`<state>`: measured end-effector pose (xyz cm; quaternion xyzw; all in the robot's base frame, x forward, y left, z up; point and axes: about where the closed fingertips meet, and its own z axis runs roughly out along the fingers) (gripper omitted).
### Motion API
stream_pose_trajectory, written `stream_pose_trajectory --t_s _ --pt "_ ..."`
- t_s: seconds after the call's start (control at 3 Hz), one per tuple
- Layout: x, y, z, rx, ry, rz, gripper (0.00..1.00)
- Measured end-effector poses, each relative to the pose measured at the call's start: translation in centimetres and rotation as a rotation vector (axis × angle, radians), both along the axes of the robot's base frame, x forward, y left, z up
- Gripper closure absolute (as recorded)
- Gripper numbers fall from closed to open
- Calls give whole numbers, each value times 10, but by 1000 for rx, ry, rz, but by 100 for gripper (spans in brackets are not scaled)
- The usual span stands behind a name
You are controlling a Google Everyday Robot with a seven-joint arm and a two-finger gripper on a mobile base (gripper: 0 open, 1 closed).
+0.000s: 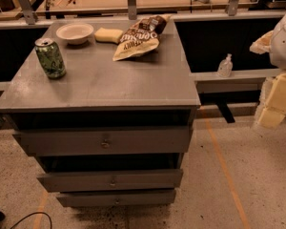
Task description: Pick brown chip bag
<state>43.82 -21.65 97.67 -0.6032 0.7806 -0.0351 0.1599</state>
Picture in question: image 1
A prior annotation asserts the clear sanitizer bottle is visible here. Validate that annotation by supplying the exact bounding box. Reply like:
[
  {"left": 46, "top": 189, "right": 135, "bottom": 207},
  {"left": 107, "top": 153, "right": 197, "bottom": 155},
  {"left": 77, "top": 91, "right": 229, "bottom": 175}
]
[{"left": 217, "top": 53, "right": 233, "bottom": 77}]

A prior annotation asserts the grey drawer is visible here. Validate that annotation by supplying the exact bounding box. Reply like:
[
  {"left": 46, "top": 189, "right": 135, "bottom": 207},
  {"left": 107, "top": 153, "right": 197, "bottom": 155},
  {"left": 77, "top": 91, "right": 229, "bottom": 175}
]
[
  {"left": 56, "top": 189, "right": 176, "bottom": 207},
  {"left": 13, "top": 126, "right": 192, "bottom": 156},
  {"left": 37, "top": 169, "right": 183, "bottom": 192}
]

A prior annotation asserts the brown chip bag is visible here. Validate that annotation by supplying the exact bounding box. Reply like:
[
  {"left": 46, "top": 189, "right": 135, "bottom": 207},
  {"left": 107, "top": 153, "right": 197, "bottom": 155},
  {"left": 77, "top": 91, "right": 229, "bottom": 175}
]
[{"left": 112, "top": 14, "right": 171, "bottom": 61}]

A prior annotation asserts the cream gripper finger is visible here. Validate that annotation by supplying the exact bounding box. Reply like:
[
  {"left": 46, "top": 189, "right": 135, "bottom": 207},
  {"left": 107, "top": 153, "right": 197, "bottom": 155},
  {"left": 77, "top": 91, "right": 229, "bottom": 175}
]
[{"left": 255, "top": 72, "right": 286, "bottom": 129}]

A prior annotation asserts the grey drawer cabinet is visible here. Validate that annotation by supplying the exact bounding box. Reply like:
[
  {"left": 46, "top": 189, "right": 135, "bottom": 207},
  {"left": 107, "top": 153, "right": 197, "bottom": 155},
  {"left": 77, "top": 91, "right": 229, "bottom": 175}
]
[{"left": 0, "top": 18, "right": 202, "bottom": 208}]

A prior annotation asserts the green soda can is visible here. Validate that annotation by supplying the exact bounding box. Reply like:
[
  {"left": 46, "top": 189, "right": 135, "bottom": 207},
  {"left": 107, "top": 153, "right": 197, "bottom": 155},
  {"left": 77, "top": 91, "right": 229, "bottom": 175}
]
[{"left": 35, "top": 37, "right": 66, "bottom": 79}]

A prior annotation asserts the top grey drawer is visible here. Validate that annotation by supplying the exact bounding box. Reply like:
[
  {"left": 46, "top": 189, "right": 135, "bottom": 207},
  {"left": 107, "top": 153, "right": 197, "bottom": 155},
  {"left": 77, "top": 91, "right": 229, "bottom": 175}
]
[{"left": 13, "top": 126, "right": 192, "bottom": 156}]

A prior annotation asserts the yellow sponge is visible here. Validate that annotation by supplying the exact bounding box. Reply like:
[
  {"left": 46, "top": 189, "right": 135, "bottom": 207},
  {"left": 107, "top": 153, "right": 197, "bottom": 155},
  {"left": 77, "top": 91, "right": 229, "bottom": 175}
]
[{"left": 94, "top": 28, "right": 123, "bottom": 44}]

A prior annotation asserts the bottom grey drawer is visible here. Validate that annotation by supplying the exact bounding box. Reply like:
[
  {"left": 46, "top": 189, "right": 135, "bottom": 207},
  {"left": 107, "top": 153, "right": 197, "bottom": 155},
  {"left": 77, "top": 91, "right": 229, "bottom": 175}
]
[{"left": 56, "top": 189, "right": 176, "bottom": 207}]

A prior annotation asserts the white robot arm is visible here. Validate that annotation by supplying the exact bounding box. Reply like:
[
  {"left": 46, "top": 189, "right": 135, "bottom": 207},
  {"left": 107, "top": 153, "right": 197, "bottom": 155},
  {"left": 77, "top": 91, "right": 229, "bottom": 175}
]
[{"left": 250, "top": 14, "right": 286, "bottom": 129}]

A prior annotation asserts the grey metal railing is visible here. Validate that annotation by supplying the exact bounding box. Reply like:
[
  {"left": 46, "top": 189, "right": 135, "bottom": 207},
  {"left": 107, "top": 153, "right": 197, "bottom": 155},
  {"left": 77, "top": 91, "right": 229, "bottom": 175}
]
[{"left": 0, "top": 0, "right": 286, "bottom": 93}]

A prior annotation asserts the white bowl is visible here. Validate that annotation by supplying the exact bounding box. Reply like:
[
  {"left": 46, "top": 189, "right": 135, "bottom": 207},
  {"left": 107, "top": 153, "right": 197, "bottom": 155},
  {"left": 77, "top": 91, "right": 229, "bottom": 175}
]
[{"left": 56, "top": 23, "right": 94, "bottom": 45}]

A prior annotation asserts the middle grey drawer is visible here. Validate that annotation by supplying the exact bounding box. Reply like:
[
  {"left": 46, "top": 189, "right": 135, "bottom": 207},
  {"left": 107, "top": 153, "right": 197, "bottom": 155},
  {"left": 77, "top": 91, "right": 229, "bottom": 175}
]
[{"left": 37, "top": 169, "right": 183, "bottom": 192}]

